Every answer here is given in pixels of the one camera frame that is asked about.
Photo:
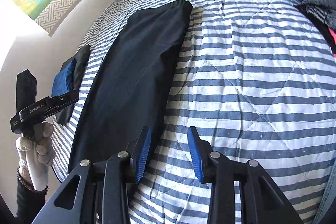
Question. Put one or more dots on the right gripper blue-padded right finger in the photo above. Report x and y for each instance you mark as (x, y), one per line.
(261, 200)

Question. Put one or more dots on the folded blue knit garment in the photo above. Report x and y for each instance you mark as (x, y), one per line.
(64, 80)

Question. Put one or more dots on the folded black garment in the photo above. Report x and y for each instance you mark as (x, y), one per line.
(75, 66)

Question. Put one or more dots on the black yellow striped pants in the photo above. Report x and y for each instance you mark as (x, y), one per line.
(132, 85)

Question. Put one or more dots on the left white gloved hand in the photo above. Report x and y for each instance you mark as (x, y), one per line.
(35, 157)

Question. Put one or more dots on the left black sleeved forearm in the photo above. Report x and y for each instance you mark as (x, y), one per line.
(29, 200)

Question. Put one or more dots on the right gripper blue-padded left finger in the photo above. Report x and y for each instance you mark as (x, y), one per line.
(98, 192)

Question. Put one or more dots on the blue white striped quilt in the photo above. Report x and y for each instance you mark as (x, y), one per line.
(257, 80)

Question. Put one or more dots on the light blue denim jeans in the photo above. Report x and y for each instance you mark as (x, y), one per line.
(326, 210)

